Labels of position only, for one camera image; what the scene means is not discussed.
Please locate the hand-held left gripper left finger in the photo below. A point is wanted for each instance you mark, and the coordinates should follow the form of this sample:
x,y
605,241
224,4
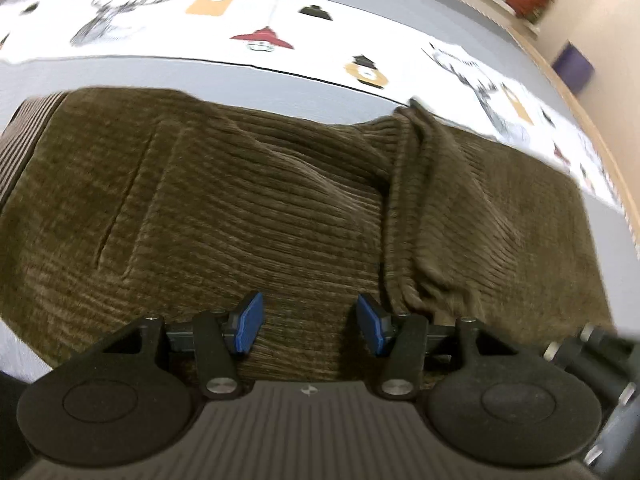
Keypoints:
x,y
250,321

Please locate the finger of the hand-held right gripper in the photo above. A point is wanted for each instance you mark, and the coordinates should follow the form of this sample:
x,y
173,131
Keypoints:
x,y
590,360

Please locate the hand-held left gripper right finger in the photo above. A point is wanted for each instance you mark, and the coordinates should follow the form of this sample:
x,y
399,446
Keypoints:
x,y
371,323

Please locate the purple bin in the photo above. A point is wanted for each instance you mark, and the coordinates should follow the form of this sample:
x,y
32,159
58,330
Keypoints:
x,y
572,67

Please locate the grey bed mattress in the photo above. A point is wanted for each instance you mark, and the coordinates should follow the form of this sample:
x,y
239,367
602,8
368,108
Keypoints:
x,y
400,5

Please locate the wooden bed frame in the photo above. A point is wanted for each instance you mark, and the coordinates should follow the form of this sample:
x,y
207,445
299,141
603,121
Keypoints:
x,y
595,127

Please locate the white printed cloth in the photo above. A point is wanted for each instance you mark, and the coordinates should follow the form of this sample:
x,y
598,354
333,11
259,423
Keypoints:
x,y
310,35

